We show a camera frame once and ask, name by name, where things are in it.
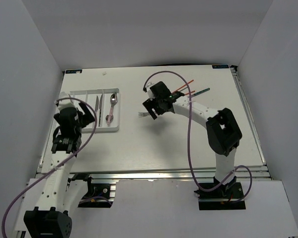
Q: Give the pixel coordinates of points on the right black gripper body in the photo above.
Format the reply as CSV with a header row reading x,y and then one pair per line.
x,y
153,103

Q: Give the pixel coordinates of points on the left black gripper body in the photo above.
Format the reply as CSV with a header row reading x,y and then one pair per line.
x,y
84,119

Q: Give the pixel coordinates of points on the black handled fork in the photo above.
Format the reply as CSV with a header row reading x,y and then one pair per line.
x,y
143,114

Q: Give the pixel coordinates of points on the pink handled knife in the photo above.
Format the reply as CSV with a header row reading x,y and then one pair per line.
x,y
96,104

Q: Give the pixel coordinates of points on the green handled spoon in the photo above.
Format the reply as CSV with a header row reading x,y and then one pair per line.
x,y
109,119

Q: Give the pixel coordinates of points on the green handled fork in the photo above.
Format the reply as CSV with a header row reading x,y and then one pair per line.
x,y
200,92

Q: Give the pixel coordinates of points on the pink handled spoon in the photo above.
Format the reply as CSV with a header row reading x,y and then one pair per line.
x,y
113,102

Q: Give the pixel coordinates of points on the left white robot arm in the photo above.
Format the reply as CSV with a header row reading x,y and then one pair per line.
x,y
50,218

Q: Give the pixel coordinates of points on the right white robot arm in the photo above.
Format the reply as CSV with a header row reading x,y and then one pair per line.
x,y
223,132

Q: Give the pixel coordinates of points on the long orange chopstick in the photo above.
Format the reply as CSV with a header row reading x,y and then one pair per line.
x,y
185,85

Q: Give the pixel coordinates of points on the right blue corner label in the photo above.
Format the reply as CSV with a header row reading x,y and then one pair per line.
x,y
220,66

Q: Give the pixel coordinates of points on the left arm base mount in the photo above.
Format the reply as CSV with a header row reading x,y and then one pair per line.
x,y
98,193

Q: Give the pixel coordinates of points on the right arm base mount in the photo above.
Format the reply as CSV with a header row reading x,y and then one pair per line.
x,y
216,200

